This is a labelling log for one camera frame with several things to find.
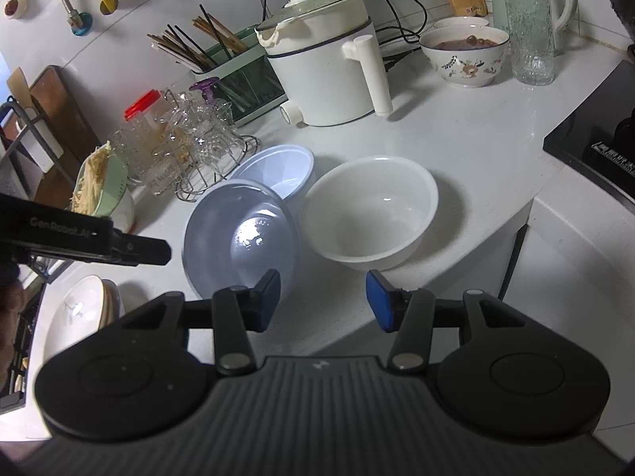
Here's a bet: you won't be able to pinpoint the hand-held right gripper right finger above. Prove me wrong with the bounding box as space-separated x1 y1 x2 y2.
366 270 529 374

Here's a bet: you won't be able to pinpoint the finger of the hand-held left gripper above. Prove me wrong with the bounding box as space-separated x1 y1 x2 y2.
112 230 173 267

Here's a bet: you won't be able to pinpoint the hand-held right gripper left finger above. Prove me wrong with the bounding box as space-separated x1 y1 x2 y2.
119 269 282 376

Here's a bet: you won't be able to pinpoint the light blue plastic bowl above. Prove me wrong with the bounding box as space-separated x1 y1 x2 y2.
183 178 300 305
231 145 316 204

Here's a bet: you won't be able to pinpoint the plain white bowl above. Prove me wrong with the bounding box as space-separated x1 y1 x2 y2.
300 156 440 273

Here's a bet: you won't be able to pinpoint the person's left hand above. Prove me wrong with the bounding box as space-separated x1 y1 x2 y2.
0 263 28 358

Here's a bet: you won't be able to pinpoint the white bowl under colander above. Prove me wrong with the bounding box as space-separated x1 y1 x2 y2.
106 186 136 234

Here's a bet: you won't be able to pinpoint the pale enoki mushrooms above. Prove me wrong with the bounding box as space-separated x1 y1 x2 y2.
71 143 112 214

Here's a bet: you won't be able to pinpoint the green colander basket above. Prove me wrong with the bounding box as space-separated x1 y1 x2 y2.
72 144 131 218

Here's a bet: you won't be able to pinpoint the white utensil cup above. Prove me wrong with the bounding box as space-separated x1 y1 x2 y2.
17 109 65 174

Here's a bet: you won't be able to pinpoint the black dish rack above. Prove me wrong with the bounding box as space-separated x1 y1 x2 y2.
0 99 65 199

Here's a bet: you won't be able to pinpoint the dark wooden cutting board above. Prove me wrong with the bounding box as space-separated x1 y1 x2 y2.
27 64 102 209

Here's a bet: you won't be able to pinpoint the red lid glass jar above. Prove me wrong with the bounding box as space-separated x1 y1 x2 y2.
112 89 172 194

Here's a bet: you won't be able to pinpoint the wooden spatula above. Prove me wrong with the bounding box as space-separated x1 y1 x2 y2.
6 67 38 110

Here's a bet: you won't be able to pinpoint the purple plastic goblet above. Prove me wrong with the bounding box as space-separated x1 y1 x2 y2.
190 77 221 105

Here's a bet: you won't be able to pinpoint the green chopstick holder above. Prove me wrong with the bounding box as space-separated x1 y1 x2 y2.
191 27 289 127

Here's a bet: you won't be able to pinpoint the bundle of chopsticks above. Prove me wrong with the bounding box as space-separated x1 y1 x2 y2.
147 4 249 73

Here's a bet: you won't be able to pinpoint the blue pipe valve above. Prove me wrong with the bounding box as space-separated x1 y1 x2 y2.
69 7 93 36

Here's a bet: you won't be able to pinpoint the white electric cooking pot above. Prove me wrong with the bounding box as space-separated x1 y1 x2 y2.
254 0 395 128

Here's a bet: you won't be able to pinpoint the floral print bowl with food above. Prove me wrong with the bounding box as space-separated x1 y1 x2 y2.
419 26 511 89

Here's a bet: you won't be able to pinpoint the black gas stove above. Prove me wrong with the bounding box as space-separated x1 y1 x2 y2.
542 59 635 199

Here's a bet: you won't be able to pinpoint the small white bowl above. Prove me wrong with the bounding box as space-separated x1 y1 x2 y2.
434 16 491 33

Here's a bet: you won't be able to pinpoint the textured glass tumbler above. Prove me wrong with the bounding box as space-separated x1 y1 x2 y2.
502 0 555 86

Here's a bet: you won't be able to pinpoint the dark kitchen knife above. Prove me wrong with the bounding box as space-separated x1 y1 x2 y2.
598 0 635 45

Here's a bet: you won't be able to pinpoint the wire rack with glass cups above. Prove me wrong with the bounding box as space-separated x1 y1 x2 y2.
144 90 249 194

